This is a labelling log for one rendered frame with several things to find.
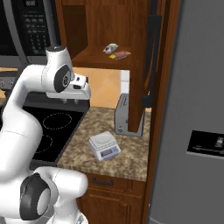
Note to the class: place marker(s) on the black hob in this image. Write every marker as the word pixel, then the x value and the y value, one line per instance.
pixel 58 128

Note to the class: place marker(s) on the brown wooden cabinet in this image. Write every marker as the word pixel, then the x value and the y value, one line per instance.
pixel 96 32

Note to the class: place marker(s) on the grey fridge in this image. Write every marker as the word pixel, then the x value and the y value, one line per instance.
pixel 186 116

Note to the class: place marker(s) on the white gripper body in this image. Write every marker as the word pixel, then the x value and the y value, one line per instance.
pixel 70 93

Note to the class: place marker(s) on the black microwave oven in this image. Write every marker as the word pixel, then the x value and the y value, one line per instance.
pixel 24 29

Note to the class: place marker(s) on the grey wrapped packet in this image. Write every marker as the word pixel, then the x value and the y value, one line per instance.
pixel 110 48

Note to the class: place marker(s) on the brown wooden cabinet door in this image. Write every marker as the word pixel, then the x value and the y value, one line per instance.
pixel 140 70

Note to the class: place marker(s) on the brown wooden drawer front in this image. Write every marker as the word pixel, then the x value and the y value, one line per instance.
pixel 116 183

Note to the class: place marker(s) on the orange wrapped bar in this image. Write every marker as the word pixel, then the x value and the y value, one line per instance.
pixel 120 54

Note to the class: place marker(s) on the grey toaster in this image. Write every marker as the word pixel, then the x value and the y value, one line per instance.
pixel 124 116

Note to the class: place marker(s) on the white digital scale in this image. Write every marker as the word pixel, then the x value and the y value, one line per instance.
pixel 104 145

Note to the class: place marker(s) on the brown wooden lower cupboard door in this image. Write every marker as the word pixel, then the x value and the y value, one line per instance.
pixel 109 208

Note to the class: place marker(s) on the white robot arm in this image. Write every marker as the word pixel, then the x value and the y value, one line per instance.
pixel 20 116

